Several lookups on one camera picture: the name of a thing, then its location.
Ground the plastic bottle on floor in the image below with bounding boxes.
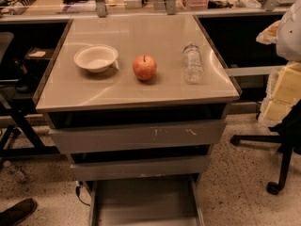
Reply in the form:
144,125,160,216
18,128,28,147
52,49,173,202
3,161,27,184

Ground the black desk frame left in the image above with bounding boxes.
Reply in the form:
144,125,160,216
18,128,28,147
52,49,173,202
0,31,60,170

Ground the middle grey drawer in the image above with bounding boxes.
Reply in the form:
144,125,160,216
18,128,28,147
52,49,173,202
71,155,210,181

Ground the grey drawer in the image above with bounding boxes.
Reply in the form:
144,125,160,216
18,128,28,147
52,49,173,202
50,120,226,153
71,155,210,181

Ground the open bottom drawer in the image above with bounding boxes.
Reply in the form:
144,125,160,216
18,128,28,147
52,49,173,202
88,175,205,226

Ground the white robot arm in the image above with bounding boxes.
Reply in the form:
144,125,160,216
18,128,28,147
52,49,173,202
256,0,301,122

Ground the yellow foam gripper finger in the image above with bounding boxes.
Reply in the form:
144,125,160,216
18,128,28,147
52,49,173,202
256,21,280,45
262,62,301,121

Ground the black office chair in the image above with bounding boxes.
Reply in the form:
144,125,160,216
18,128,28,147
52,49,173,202
230,101,301,195

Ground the white paper bowl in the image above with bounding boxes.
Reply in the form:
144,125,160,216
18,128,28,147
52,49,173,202
73,44,119,73

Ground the red apple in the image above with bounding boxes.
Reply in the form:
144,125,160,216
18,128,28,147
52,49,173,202
133,55,157,81

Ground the top grey drawer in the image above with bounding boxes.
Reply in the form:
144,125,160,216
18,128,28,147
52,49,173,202
50,120,226,153

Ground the clear plastic water bottle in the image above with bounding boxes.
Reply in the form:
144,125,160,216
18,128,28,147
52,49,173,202
182,42,204,84

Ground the black cable on floor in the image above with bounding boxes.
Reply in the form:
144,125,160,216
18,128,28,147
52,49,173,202
74,182,92,207

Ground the grey drawer cabinet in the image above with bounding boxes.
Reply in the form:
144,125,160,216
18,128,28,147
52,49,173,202
32,13,243,226

